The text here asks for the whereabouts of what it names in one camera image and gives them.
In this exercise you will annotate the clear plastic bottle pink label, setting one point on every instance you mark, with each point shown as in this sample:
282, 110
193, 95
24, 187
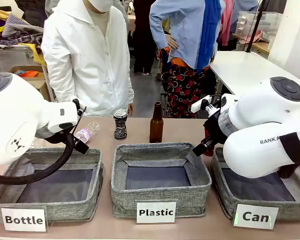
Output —
86, 133

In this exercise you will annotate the dark crushed drink can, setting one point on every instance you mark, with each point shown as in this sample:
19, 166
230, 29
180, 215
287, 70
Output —
120, 126

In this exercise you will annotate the white face mask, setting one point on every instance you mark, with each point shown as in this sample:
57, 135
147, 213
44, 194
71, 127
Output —
100, 5

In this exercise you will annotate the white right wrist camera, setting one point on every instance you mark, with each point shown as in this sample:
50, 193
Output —
200, 104

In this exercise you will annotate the white Plastic label card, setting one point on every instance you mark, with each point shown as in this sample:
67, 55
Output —
156, 212

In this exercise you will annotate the black slanted pole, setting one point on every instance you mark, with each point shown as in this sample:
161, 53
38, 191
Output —
255, 27

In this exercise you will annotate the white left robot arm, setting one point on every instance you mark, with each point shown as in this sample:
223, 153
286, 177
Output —
15, 112

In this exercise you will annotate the pink hanging garment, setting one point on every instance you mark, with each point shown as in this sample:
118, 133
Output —
226, 22

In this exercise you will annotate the grey basket labelled Bottle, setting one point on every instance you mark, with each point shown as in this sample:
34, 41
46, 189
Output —
52, 210

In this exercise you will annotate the person in black clothes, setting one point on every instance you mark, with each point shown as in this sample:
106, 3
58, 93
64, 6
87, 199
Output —
143, 37

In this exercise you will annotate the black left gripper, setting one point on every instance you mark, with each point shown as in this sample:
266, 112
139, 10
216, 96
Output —
55, 137

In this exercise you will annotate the blue-shirt person's bare hand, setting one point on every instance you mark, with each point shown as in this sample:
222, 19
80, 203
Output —
172, 43

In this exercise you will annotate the person in grey-green clothes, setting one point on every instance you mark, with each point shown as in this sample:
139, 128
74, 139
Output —
123, 15

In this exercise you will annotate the pile of colourful clothes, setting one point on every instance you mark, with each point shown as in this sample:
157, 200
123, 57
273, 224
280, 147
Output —
12, 27

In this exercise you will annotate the white Bottle label card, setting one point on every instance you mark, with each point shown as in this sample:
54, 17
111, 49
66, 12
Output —
23, 220

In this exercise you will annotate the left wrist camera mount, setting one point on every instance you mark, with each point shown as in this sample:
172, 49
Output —
76, 102

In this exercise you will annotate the person in white jacket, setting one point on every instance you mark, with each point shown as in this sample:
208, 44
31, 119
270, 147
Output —
85, 62

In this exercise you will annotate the white side table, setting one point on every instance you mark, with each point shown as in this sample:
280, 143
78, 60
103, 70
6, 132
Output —
245, 70

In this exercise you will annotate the grey basket labelled Can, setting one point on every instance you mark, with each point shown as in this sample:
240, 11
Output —
240, 197

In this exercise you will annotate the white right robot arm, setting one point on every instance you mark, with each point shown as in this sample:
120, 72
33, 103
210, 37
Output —
255, 110

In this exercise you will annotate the white-jacket person's left hand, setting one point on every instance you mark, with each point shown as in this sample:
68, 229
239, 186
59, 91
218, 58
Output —
131, 110

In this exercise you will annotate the wooden workbench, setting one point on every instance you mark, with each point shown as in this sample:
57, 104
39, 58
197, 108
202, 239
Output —
257, 45

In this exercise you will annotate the clear plastic storage box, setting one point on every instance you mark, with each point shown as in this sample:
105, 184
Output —
260, 23

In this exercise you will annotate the grey basket labelled Plastic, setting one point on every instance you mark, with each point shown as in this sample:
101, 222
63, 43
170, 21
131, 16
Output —
160, 197

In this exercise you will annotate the person in blue shirt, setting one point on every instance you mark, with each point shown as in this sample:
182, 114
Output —
182, 32

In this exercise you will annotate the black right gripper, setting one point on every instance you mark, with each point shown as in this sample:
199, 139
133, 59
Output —
215, 130

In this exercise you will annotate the brown cardboard box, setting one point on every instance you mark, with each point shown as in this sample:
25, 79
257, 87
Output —
37, 83

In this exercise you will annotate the brown glass bottle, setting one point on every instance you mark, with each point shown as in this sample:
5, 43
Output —
156, 128

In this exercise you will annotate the white Can label card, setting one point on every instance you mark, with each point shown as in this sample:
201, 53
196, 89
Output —
255, 217

